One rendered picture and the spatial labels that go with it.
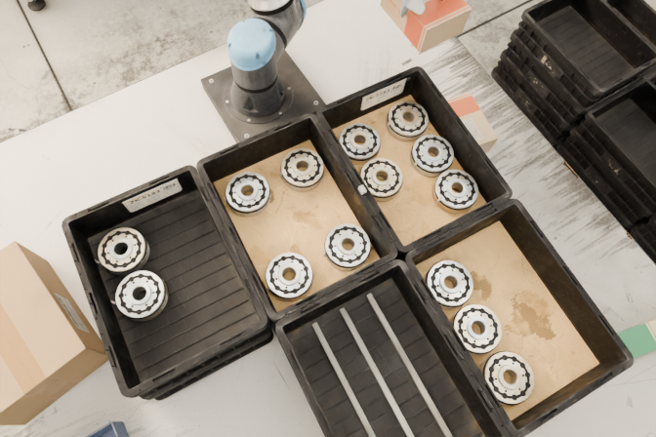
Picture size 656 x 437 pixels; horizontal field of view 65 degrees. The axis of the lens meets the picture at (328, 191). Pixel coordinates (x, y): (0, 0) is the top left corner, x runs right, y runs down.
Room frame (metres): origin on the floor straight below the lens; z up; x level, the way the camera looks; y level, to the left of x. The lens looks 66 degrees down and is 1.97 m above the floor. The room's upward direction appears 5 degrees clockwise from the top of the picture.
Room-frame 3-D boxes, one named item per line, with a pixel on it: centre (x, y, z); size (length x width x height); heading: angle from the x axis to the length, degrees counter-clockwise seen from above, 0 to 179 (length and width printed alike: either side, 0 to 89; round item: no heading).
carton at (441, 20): (0.86, -0.18, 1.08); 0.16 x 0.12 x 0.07; 37
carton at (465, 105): (0.77, -0.35, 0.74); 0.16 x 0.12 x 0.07; 27
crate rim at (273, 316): (0.42, 0.07, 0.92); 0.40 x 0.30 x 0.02; 33
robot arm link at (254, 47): (0.83, 0.22, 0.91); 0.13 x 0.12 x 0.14; 160
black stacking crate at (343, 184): (0.42, 0.07, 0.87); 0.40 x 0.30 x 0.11; 33
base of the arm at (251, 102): (0.81, 0.22, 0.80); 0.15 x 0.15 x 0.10
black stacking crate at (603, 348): (0.24, -0.40, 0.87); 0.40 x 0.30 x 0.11; 33
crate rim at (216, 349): (0.25, 0.32, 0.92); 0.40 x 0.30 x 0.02; 33
